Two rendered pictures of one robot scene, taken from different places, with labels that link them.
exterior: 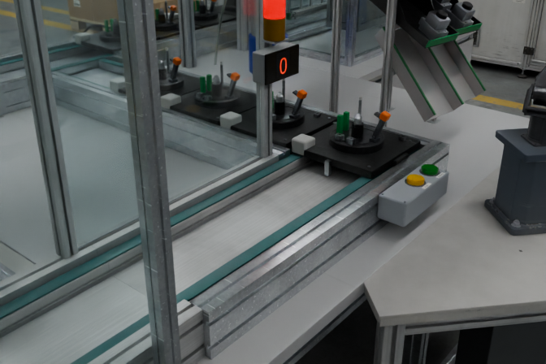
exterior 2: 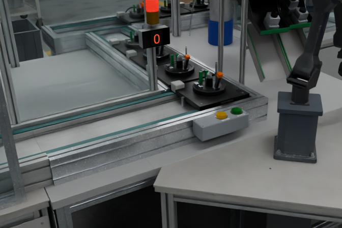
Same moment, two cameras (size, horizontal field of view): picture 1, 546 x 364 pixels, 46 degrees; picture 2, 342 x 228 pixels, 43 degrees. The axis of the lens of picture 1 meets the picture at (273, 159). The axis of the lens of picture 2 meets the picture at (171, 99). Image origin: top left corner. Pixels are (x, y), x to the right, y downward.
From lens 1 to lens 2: 0.73 m
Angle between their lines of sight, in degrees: 21
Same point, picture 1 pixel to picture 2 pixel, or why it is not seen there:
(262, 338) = (85, 182)
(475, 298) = (215, 188)
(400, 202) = (200, 126)
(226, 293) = (65, 153)
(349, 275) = (157, 162)
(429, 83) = (273, 58)
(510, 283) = (244, 184)
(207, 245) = (88, 132)
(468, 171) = not seen: hidden behind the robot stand
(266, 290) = (95, 158)
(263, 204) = (136, 116)
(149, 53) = not seen: outside the picture
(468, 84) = not seen: hidden behind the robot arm
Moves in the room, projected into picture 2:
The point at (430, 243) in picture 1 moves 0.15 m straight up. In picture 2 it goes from (219, 153) to (219, 117)
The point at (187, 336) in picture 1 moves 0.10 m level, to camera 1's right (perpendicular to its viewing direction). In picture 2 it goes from (38, 170) to (64, 176)
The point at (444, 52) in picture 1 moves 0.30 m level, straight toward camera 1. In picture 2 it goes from (296, 39) to (267, 58)
